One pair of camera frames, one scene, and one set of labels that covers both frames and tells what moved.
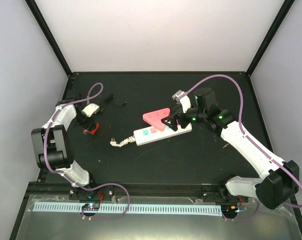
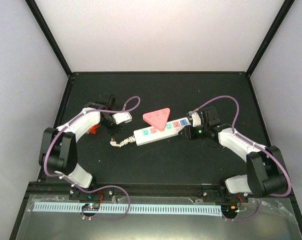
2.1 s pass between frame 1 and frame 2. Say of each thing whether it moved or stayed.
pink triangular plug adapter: stayed
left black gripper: moved
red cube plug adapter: stayed
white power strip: stayed
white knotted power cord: stayed
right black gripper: moved
